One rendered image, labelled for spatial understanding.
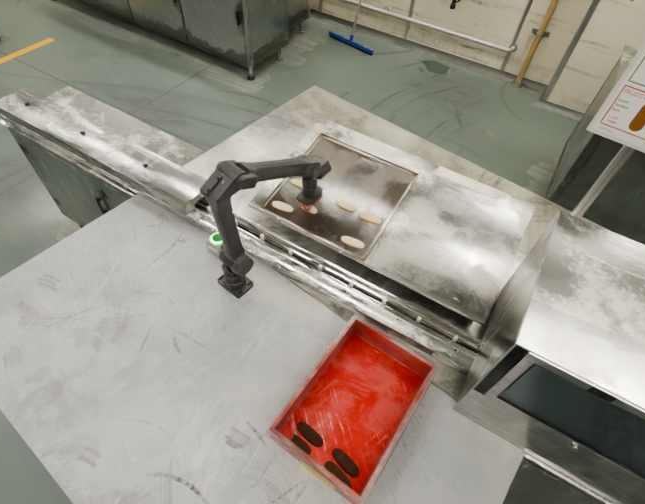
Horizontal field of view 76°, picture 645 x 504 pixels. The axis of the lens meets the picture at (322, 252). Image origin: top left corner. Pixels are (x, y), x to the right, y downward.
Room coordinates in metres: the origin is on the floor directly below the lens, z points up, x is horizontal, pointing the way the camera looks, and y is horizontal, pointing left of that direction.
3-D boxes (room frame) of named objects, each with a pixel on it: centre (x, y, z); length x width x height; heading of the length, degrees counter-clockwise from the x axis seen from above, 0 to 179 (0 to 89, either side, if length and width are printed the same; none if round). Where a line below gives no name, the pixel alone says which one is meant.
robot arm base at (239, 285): (0.86, 0.32, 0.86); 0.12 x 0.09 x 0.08; 55
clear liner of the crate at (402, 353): (0.44, -0.15, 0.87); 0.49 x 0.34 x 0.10; 149
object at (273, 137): (1.34, -0.28, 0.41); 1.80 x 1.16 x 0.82; 55
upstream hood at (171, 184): (1.51, 1.10, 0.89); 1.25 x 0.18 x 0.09; 63
